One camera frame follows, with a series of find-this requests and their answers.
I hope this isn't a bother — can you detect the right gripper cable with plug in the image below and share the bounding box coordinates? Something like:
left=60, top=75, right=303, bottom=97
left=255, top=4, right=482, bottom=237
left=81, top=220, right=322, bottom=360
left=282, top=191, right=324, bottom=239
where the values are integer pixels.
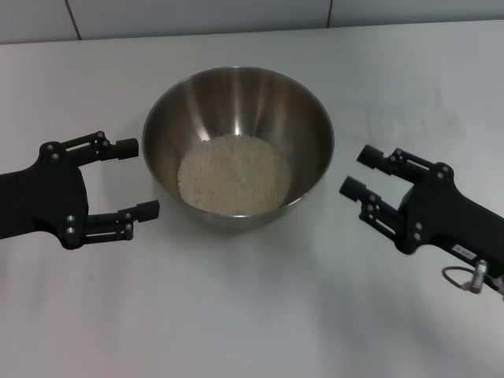
left=441, top=259, right=504, bottom=295

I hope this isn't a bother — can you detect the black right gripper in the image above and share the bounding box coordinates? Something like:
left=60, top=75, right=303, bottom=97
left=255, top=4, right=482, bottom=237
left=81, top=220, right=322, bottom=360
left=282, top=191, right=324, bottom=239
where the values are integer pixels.
left=339, top=144, right=504, bottom=279

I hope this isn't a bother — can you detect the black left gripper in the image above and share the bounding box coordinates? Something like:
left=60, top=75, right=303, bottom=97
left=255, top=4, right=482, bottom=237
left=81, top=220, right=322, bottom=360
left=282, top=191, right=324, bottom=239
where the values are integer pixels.
left=0, top=131, right=161, bottom=250

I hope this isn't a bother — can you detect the stainless steel mixing bowl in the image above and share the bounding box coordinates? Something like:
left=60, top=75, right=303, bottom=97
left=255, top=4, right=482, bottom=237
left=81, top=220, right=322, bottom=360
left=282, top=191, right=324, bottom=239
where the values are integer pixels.
left=141, top=65, right=335, bottom=234

